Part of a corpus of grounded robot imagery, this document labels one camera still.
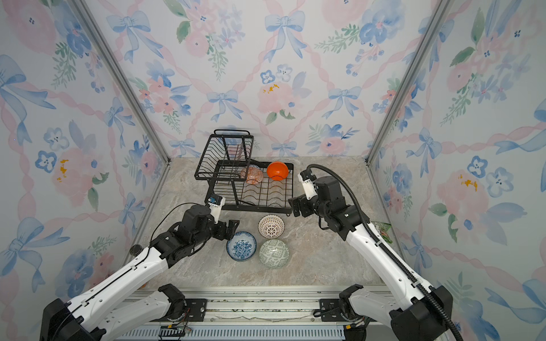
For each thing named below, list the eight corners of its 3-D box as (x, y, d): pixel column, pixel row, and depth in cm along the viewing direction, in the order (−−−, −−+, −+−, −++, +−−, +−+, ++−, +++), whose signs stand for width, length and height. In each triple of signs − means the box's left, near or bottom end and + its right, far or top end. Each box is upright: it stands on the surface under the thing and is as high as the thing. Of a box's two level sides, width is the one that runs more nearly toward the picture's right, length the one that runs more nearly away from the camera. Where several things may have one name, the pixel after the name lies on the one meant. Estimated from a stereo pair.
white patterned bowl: (257, 238, 93) (257, 233, 89) (259, 219, 98) (258, 214, 95) (284, 238, 93) (285, 233, 89) (284, 219, 98) (284, 214, 95)
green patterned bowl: (259, 268, 85) (258, 265, 81) (260, 243, 91) (259, 239, 88) (288, 268, 85) (289, 265, 81) (288, 243, 91) (288, 239, 88)
